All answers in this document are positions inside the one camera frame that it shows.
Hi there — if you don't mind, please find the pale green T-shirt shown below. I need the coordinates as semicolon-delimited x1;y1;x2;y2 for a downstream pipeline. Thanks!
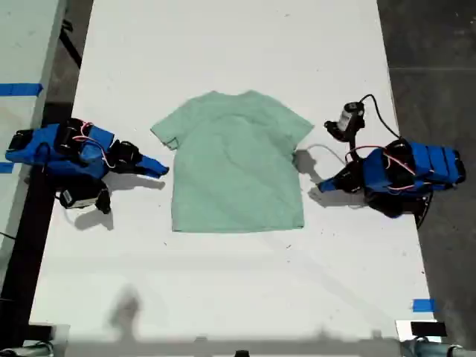
149;89;316;234

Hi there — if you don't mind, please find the long blue tape strip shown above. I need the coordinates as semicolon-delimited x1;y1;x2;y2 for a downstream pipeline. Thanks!
0;83;45;98

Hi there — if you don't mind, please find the blue tape patch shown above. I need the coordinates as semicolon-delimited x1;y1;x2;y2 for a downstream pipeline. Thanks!
411;298;436;313

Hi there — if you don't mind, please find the white side table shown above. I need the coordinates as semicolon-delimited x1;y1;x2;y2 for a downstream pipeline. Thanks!
0;0;68;261

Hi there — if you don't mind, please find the small black box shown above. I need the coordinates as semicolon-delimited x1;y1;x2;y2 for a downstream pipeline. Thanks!
411;321;447;338
26;324;57;341

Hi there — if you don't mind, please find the short black camera stalk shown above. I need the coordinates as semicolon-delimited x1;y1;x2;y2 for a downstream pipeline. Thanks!
347;128;364;161

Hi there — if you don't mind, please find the black camera box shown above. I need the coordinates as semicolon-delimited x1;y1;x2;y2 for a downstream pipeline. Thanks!
324;102;367;142
55;185;113;216

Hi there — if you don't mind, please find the black camera cable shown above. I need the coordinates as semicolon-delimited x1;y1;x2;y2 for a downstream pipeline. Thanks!
357;93;401;141

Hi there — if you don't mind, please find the black table edge rail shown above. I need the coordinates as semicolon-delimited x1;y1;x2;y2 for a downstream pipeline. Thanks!
0;100;77;349

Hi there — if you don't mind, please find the grey tube frame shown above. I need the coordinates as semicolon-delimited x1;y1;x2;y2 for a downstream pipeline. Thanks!
399;337;468;357
0;341;55;357

